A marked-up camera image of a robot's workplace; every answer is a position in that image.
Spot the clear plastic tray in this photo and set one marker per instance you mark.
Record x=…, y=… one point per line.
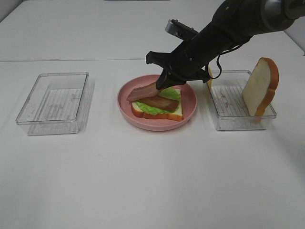
x=228, y=110
x=57, y=104

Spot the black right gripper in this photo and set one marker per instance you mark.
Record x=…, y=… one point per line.
x=185, y=62

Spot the bread slice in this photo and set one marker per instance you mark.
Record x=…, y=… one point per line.
x=260, y=88
x=162, y=116

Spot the green lettuce leaf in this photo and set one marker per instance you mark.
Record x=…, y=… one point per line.
x=171, y=93

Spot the right clear plastic tray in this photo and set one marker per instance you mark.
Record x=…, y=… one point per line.
x=228, y=110

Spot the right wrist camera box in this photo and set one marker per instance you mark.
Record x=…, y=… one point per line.
x=179, y=30

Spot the pink round plate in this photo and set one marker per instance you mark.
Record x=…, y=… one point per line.
x=189, y=105

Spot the yellow cheese slice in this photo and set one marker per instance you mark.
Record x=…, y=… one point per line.
x=209, y=82

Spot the brown bacon strip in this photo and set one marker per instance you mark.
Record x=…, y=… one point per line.
x=160, y=102

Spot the left clear plastic tray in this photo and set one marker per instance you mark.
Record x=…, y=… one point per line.
x=57, y=104

